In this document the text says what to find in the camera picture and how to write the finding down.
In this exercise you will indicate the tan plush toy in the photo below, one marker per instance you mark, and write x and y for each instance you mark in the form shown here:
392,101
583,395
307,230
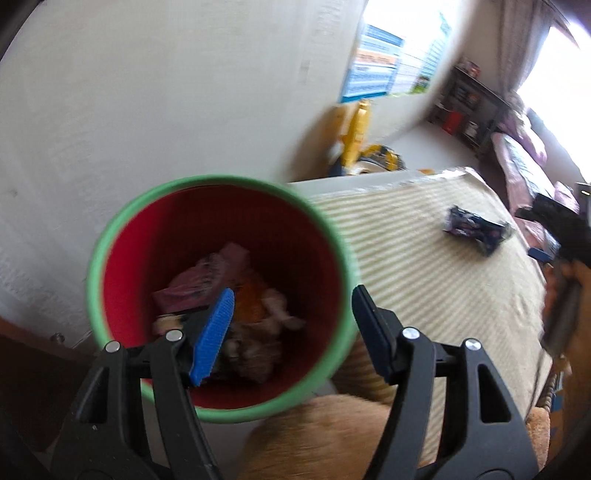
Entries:
314,438

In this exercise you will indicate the dark shelf rack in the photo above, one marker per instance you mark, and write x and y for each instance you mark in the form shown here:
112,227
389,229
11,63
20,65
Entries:
480,92

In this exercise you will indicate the yellow toy car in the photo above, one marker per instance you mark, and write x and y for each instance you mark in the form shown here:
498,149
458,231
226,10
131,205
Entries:
381,157

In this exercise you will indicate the small red bin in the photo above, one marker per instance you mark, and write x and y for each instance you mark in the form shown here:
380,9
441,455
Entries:
452,122

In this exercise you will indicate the person's right hand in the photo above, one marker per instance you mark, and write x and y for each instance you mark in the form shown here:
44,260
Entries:
579,341

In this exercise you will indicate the pink packet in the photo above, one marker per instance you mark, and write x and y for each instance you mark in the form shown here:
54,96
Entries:
194,286

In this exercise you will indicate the orange plastic bag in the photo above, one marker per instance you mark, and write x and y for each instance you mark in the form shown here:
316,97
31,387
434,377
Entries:
251,300

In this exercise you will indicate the patterned curtain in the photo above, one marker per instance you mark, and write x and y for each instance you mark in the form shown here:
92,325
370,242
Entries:
521,37

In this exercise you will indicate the dark blue snack wrapper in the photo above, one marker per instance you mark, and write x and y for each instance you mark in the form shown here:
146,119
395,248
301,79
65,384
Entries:
471,226

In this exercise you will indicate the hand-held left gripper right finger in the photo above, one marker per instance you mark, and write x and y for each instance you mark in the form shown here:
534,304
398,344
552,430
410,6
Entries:
371,332

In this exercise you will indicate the white chart wall poster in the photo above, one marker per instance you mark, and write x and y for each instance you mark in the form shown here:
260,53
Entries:
415,64

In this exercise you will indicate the brown wrapper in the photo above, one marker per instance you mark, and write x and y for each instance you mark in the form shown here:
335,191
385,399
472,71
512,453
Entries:
258,341

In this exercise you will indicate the red bin with green rim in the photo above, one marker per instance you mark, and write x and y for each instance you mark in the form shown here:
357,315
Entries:
138,240

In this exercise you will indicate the dark wooden cabinet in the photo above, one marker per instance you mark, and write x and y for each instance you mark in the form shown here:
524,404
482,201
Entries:
37,378

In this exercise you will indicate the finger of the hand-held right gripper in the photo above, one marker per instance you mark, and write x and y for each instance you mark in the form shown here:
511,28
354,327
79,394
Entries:
545,256

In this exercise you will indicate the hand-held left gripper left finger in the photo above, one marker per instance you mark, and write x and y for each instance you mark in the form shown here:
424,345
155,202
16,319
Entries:
214,337

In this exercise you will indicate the bed with plaid sheet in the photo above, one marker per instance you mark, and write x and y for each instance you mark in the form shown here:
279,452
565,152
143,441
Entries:
521,161

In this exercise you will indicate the blue-green wall poster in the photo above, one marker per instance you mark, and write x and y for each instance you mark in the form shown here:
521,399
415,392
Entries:
425,81

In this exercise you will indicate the pink pillow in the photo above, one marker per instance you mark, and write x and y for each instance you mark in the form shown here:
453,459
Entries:
531,138

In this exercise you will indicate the bright window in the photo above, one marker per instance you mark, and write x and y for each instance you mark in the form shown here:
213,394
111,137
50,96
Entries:
563,92

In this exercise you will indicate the yellow duck toy chair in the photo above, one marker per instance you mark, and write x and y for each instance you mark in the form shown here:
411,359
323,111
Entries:
355,134

